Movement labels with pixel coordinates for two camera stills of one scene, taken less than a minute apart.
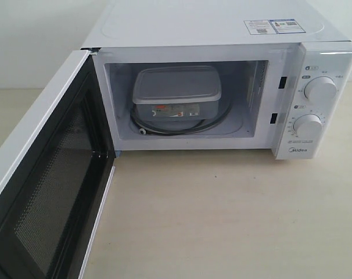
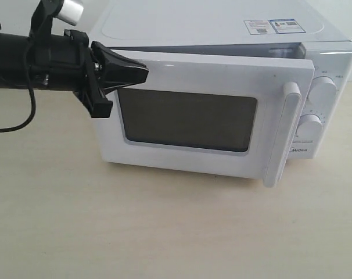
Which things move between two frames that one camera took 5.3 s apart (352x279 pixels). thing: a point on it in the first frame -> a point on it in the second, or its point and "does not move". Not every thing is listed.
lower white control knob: [308, 126] does not move
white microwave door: [45, 218] -> [208, 114]
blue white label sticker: [273, 27] does not move
